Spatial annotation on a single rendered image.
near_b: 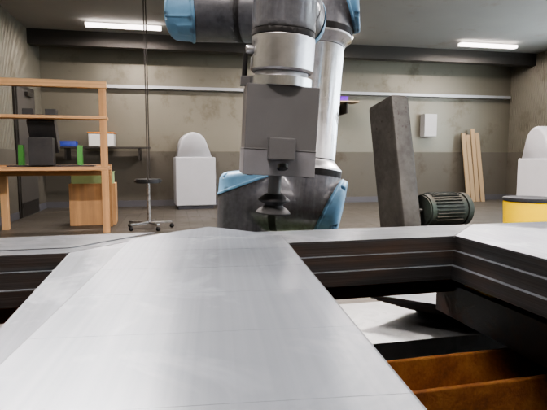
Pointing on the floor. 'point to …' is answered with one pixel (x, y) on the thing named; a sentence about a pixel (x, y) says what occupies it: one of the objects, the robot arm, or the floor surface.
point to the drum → (524, 208)
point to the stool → (148, 205)
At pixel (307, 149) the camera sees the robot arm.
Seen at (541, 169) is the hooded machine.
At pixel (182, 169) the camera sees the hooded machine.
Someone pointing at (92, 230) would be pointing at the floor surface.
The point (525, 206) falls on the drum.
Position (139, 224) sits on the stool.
